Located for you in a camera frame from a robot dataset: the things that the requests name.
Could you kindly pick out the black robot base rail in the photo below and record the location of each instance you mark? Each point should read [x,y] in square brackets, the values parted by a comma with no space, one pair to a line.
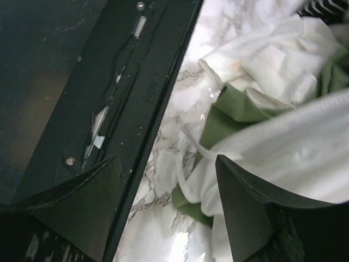
[82,81]

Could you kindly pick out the white cloth under green top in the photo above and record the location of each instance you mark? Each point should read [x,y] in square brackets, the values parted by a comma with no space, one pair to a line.
[276,66]

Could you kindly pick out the white tank top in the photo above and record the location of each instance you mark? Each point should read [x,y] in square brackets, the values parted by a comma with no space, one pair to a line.
[303,151]

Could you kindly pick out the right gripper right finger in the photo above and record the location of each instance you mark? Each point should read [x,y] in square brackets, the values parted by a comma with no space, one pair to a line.
[267,223]

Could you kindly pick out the striped cloth right of top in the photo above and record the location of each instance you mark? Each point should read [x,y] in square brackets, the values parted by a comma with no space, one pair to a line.
[324,9]

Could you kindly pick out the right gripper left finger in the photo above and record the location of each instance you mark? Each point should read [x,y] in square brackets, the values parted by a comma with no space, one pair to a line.
[69,222]

